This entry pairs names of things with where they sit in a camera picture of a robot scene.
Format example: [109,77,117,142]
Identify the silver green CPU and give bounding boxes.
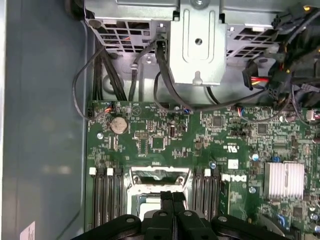
[137,194,162,221]

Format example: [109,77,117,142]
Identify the black PC case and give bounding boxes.
[0,0,320,240]

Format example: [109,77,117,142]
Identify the CPU socket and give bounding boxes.
[126,166,195,221]

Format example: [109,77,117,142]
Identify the thin black looped wire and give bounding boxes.
[71,46,113,121]

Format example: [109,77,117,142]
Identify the green motherboard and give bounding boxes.
[84,99,320,240]

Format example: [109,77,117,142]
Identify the black flat data cable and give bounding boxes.
[154,24,196,113]

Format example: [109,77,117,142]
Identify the black cable with clip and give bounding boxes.
[128,39,161,102]

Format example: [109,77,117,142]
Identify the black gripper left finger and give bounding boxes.
[81,191,177,240]

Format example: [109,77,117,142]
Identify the silver finned heatsink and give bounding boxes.
[263,161,306,200]

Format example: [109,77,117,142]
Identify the black power cable bundle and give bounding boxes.
[264,0,320,113]

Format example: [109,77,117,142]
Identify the silver coin cell battery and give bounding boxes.
[109,116,129,135]

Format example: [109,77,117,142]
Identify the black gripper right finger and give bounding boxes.
[172,191,285,240]

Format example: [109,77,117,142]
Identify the thick black cable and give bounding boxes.
[101,52,127,101]

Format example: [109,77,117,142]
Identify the silver metal drive cage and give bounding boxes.
[83,0,280,87]

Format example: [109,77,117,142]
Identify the black connector coloured wires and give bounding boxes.
[241,61,271,91]

